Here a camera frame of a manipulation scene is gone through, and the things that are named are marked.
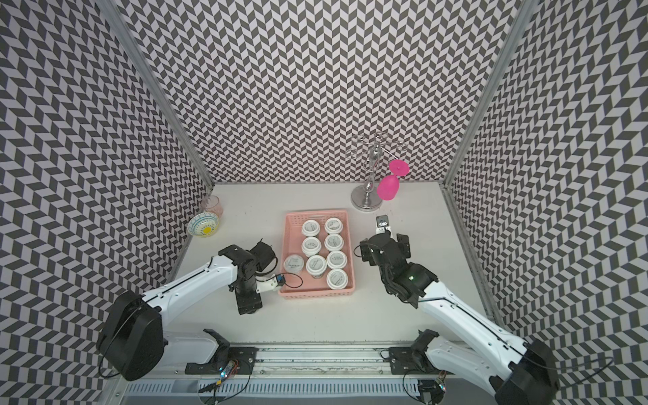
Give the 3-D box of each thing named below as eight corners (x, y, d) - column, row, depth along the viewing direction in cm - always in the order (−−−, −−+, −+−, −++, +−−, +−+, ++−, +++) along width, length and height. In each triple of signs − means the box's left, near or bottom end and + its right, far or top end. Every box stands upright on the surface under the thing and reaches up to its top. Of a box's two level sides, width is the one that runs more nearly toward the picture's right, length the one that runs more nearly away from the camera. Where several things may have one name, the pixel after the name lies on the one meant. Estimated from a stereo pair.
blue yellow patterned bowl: (190, 238, 102) (184, 230, 98) (198, 219, 108) (193, 212, 104) (214, 238, 102) (209, 231, 98) (221, 219, 108) (217, 212, 104)
